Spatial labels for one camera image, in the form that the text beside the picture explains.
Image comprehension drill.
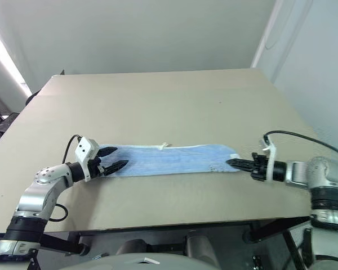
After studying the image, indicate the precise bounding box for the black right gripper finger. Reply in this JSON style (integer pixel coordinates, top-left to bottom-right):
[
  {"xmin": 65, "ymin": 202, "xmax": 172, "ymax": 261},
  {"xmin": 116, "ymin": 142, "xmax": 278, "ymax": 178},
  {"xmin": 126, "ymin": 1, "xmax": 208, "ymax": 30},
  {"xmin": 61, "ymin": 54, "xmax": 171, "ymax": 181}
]
[{"xmin": 226, "ymin": 158, "xmax": 255, "ymax": 172}]

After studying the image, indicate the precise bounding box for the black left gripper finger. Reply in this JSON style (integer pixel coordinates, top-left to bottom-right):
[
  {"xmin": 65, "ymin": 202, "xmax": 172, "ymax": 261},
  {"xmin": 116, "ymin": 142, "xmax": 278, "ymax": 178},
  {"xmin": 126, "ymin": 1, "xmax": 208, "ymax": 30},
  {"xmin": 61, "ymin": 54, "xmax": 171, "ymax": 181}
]
[
  {"xmin": 102, "ymin": 159, "xmax": 130, "ymax": 177},
  {"xmin": 96, "ymin": 146, "xmax": 119, "ymax": 159}
]

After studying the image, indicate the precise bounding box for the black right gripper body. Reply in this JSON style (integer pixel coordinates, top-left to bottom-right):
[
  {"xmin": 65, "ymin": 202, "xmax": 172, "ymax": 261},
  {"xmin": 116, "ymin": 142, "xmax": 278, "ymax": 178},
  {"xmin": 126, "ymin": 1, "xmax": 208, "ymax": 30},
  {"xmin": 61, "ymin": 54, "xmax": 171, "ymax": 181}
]
[{"xmin": 249, "ymin": 152, "xmax": 270, "ymax": 182}]

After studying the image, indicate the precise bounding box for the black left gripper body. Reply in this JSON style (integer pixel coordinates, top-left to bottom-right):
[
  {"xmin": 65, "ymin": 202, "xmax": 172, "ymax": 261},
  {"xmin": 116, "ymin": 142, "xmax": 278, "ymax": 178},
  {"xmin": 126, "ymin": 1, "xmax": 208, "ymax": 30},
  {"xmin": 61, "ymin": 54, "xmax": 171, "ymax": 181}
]
[{"xmin": 87, "ymin": 156, "xmax": 106, "ymax": 178}]

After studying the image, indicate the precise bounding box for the light blue towel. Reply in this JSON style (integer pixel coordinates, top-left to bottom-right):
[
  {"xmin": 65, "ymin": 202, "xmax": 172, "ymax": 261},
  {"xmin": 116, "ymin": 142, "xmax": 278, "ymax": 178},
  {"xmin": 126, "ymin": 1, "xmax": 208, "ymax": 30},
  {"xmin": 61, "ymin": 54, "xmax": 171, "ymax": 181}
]
[{"xmin": 97, "ymin": 142, "xmax": 242, "ymax": 178}]

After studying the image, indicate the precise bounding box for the black chair part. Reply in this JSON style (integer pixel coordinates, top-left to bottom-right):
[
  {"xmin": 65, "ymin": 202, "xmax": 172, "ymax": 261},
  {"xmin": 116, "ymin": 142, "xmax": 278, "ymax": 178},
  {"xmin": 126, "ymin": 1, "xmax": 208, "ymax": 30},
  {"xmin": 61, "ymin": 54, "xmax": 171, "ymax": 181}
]
[{"xmin": 26, "ymin": 89, "xmax": 43, "ymax": 105}]

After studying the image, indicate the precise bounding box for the grey robot torso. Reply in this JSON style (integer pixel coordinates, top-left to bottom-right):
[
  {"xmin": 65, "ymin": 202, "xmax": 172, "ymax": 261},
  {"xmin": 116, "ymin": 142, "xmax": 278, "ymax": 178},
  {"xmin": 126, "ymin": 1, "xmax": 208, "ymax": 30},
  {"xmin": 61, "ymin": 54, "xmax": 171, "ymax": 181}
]
[{"xmin": 59, "ymin": 252, "xmax": 221, "ymax": 270}]

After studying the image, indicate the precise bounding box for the black equipment beside table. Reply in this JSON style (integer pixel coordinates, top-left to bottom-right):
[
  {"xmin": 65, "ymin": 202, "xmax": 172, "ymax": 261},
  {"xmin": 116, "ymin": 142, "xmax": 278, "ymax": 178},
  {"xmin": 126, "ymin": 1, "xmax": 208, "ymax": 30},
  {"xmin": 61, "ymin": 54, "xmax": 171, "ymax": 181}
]
[{"xmin": 0, "ymin": 100, "xmax": 21, "ymax": 151}]

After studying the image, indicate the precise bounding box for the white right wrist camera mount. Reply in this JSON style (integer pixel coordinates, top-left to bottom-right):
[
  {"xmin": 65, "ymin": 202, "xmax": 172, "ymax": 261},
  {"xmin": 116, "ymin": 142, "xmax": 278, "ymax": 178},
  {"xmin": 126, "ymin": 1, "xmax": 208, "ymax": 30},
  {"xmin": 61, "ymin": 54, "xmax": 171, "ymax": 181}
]
[{"xmin": 257, "ymin": 136, "xmax": 277, "ymax": 183}]

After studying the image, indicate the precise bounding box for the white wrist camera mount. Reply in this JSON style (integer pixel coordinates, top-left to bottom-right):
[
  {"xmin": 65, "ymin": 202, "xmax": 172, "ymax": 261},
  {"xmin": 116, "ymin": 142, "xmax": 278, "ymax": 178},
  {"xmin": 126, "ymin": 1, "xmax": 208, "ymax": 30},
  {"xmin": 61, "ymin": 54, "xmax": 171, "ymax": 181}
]
[
  {"xmin": 257, "ymin": 136, "xmax": 277, "ymax": 183},
  {"xmin": 74, "ymin": 136, "xmax": 101, "ymax": 182}
]

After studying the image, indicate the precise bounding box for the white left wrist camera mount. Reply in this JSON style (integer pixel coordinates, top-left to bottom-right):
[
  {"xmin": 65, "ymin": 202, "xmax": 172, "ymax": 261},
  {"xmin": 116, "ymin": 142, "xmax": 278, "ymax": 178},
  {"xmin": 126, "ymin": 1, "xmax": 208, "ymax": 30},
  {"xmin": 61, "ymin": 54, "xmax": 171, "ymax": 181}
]
[{"xmin": 74, "ymin": 136, "xmax": 101, "ymax": 182}]

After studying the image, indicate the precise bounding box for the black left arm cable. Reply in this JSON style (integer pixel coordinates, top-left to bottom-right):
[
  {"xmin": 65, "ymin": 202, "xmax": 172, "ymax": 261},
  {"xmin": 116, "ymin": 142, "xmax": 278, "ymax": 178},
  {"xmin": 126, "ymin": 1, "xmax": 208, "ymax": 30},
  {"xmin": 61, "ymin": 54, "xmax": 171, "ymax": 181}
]
[{"xmin": 48, "ymin": 134, "xmax": 83, "ymax": 222}]

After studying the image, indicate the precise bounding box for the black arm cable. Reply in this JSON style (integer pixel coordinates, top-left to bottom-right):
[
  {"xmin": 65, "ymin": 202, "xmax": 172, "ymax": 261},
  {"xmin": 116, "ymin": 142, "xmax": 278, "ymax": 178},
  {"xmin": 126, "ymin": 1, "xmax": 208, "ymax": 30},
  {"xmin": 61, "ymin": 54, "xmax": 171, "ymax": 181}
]
[
  {"xmin": 263, "ymin": 130, "xmax": 338, "ymax": 163},
  {"xmin": 48, "ymin": 134, "xmax": 83, "ymax": 222}
]

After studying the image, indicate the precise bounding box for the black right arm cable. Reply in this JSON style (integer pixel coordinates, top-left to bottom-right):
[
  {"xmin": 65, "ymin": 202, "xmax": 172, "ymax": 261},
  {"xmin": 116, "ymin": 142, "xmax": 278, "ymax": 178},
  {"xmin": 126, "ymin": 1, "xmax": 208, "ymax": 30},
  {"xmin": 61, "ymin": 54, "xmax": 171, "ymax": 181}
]
[{"xmin": 263, "ymin": 130, "xmax": 338, "ymax": 163}]

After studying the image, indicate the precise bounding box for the black table frame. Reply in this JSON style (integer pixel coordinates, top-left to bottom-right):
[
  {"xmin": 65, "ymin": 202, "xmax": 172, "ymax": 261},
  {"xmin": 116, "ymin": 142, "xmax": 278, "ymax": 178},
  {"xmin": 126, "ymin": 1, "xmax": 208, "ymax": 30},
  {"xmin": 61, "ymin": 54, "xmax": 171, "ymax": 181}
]
[{"xmin": 39, "ymin": 215, "xmax": 313, "ymax": 270}]

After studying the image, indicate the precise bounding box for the white wall cable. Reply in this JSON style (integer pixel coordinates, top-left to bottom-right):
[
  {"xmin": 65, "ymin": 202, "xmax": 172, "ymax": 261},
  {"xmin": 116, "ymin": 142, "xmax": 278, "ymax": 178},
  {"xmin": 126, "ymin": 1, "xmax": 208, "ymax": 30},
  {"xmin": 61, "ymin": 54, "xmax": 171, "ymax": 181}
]
[{"xmin": 265, "ymin": 0, "xmax": 314, "ymax": 51}]

